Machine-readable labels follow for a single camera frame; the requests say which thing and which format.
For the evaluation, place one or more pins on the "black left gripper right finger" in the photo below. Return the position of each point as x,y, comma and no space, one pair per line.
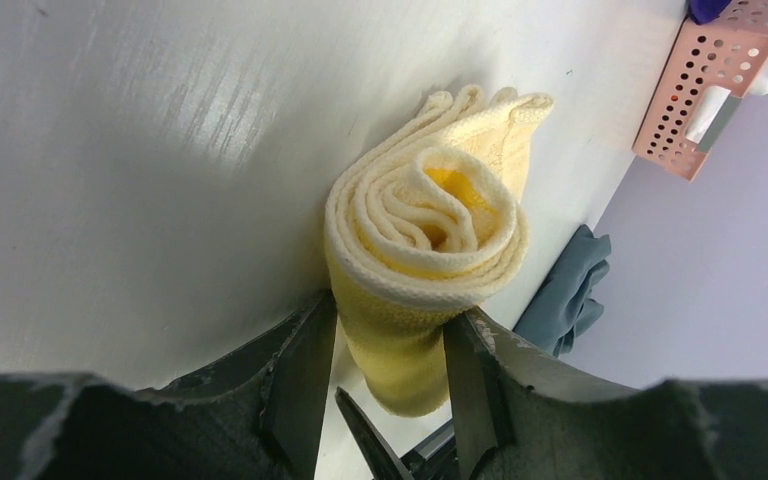
520,413

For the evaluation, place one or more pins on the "pink plastic basket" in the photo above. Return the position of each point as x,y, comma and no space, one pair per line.
706,77

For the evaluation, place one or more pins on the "purple cloth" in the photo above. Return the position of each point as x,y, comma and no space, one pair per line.
703,12

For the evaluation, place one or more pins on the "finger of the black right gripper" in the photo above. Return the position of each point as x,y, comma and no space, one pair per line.
380,458

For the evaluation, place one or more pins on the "dark teal cloth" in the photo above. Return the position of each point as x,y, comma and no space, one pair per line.
563,307

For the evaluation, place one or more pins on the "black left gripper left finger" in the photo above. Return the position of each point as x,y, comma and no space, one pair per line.
255,413

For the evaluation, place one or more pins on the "yellow cloth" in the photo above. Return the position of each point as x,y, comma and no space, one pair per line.
425,226

